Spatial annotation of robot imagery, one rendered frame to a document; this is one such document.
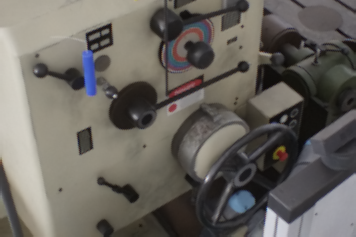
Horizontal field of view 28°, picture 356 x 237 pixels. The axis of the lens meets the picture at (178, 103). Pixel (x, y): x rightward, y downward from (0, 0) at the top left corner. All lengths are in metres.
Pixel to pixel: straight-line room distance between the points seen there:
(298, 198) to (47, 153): 0.72
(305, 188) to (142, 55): 0.62
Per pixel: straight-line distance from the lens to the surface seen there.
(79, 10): 1.69
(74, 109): 1.80
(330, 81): 2.44
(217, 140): 2.06
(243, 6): 1.90
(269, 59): 2.20
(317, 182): 1.44
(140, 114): 1.84
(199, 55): 1.83
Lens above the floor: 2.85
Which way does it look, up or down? 43 degrees down
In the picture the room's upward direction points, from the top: straight up
